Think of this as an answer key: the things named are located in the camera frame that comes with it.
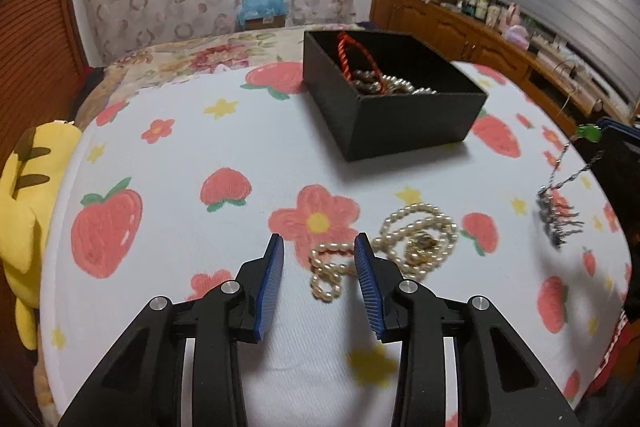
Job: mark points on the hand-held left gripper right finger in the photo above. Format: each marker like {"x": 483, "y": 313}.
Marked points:
{"x": 367, "y": 292}

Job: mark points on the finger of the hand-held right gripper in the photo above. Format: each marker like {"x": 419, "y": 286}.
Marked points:
{"x": 620, "y": 131}
{"x": 625, "y": 177}

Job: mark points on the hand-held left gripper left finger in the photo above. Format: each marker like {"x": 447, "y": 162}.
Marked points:
{"x": 270, "y": 287}

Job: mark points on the black jewelry box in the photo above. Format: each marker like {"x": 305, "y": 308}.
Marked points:
{"x": 410, "y": 127}

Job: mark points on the gold brooch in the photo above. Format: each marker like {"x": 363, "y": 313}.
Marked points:
{"x": 424, "y": 247}

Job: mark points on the strawberry print blanket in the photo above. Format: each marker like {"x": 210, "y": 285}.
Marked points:
{"x": 200, "y": 257}

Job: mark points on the pink tissue pack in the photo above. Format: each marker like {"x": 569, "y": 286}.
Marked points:
{"x": 517, "y": 34}

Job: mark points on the pink rabbit toy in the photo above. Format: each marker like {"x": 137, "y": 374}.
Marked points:
{"x": 511, "y": 16}

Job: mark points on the dark red blanket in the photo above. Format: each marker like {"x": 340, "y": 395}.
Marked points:
{"x": 615, "y": 357}

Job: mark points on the wooden cabinet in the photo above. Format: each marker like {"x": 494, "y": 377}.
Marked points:
{"x": 450, "y": 32}

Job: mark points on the floral bed sheet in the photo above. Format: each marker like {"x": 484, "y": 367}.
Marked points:
{"x": 200, "y": 57}

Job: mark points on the yellow plush toy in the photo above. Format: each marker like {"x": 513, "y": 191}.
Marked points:
{"x": 25, "y": 217}

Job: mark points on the small cardboard box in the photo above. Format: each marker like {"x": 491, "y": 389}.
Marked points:
{"x": 265, "y": 23}

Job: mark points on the blue plastic bag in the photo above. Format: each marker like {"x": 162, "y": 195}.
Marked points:
{"x": 262, "y": 4}

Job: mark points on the wooden slatted wardrobe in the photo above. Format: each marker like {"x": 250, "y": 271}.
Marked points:
{"x": 40, "y": 57}

